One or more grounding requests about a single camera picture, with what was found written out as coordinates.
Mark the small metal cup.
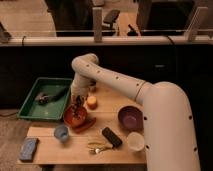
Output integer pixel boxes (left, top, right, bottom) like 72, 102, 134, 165
89, 80, 96, 92

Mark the dark tool in tray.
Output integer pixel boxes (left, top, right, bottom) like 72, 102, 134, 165
35, 87, 68, 105

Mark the red bowl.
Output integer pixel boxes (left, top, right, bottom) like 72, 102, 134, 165
63, 107, 87, 128

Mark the blue sponge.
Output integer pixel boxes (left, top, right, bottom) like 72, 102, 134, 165
19, 138, 39, 162

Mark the white rail with posts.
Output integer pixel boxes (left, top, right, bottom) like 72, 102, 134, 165
0, 10, 213, 46

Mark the black remote control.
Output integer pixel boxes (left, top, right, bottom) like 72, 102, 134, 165
102, 127, 122, 148

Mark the green plastic tray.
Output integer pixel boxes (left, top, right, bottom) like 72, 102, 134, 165
17, 77, 72, 121

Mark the purple bowl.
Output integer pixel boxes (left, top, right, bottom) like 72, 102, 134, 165
118, 106, 143, 131

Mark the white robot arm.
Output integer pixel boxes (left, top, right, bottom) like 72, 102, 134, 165
71, 53, 201, 171

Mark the blue plastic cup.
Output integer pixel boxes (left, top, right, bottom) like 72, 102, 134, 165
54, 124, 69, 143

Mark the dark purple grape bunch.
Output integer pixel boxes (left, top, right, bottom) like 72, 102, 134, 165
71, 104, 85, 120

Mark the red chili pepper toy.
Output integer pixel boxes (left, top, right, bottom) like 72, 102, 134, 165
73, 118, 96, 134

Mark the yellow banana toy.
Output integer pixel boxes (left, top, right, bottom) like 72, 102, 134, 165
87, 139, 113, 149

